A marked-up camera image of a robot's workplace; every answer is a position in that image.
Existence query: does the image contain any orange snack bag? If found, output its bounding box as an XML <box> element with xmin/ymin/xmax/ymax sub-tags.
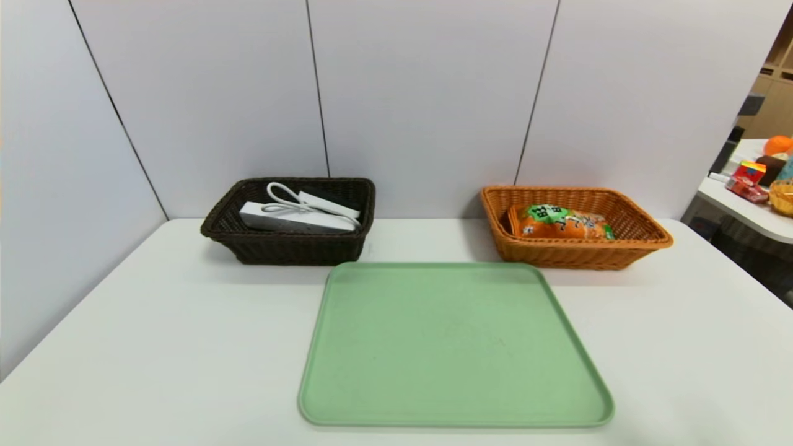
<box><xmin>508</xmin><ymin>204</ymin><xmax>615</xmax><ymax>241</ymax></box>

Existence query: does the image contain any red and yellow box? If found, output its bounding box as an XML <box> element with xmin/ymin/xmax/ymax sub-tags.
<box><xmin>735</xmin><ymin>161</ymin><xmax>768</xmax><ymax>185</ymax></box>

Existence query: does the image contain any box under side table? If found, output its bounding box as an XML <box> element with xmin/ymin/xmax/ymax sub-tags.
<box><xmin>688</xmin><ymin>214</ymin><xmax>719</xmax><ymax>241</ymax></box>

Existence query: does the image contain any light green plastic tray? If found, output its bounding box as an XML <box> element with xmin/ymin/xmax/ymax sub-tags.
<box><xmin>298</xmin><ymin>261</ymin><xmax>615</xmax><ymax>428</ymax></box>

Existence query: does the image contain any white power strip with cord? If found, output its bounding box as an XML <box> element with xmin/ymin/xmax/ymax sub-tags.
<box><xmin>239</xmin><ymin>181</ymin><xmax>362</xmax><ymax>235</ymax></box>

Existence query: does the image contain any white side table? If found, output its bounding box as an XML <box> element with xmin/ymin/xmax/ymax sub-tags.
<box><xmin>697</xmin><ymin>138</ymin><xmax>793</xmax><ymax>243</ymax></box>

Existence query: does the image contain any wooden shelf unit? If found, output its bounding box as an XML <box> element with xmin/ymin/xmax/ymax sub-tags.
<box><xmin>740</xmin><ymin>12</ymin><xmax>793</xmax><ymax>138</ymax></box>

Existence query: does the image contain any red snack packet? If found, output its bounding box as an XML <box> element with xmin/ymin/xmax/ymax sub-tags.
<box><xmin>726</xmin><ymin>177</ymin><xmax>770</xmax><ymax>204</ymax></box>

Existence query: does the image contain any orange wicker basket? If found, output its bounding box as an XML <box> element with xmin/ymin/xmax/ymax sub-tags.
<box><xmin>481</xmin><ymin>186</ymin><xmax>674</xmax><ymax>270</ymax></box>

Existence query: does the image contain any dark brown wicker basket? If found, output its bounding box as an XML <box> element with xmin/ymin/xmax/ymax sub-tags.
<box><xmin>200</xmin><ymin>177</ymin><xmax>376</xmax><ymax>266</ymax></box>

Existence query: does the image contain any dark brown block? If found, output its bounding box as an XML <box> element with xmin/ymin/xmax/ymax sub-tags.
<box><xmin>757</xmin><ymin>155</ymin><xmax>787</xmax><ymax>185</ymax></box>

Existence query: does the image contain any black chair back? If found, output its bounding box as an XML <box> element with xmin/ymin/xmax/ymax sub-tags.
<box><xmin>710</xmin><ymin>126</ymin><xmax>744</xmax><ymax>174</ymax></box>

